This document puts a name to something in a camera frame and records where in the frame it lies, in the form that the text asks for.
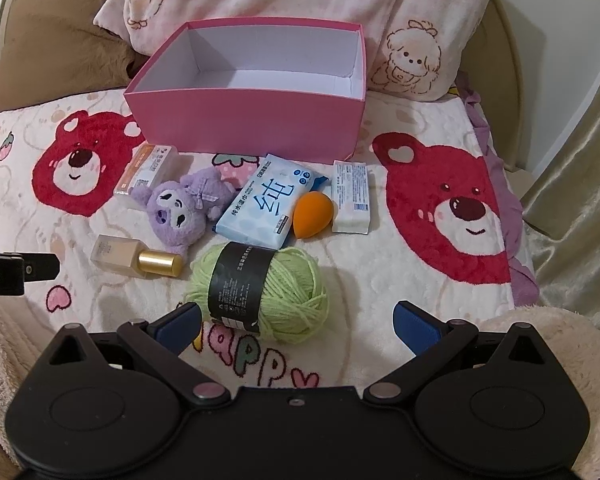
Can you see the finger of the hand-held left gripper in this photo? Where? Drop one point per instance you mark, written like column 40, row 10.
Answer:
column 42, row 266

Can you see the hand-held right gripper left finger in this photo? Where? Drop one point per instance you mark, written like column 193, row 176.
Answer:
column 181, row 326

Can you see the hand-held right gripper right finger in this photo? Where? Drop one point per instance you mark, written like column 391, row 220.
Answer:
column 414, row 327

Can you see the foundation bottle with gold cap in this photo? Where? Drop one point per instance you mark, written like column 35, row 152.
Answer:
column 115, row 255

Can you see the purple plush toy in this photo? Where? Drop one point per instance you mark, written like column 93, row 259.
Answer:
column 172, row 215

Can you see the green yarn ball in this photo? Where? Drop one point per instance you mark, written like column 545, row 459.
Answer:
column 290, row 290

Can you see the white soap box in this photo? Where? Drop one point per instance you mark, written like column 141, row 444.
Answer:
column 350, row 200

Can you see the blue wet wipes pack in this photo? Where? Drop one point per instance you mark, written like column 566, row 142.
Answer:
column 260, row 205

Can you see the pink cardboard box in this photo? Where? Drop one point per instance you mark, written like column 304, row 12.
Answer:
column 240, row 120

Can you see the red bear printed blanket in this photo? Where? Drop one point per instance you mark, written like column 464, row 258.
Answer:
column 405, row 270

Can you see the orange and white small box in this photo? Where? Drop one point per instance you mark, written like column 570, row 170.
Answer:
column 147, row 170

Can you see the orange makeup sponge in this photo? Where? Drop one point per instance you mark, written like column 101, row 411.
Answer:
column 312, row 215

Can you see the beige fluffy blanket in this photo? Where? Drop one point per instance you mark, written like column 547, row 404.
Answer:
column 580, row 360

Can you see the beige curtain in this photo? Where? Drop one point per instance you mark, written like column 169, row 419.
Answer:
column 580, row 210

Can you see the brown pillow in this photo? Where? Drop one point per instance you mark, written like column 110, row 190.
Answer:
column 55, row 50

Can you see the beige bed headboard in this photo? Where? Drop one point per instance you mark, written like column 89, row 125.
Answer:
column 510, row 110

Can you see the pink printed pillow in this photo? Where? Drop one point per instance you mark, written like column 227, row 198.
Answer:
column 430, row 10

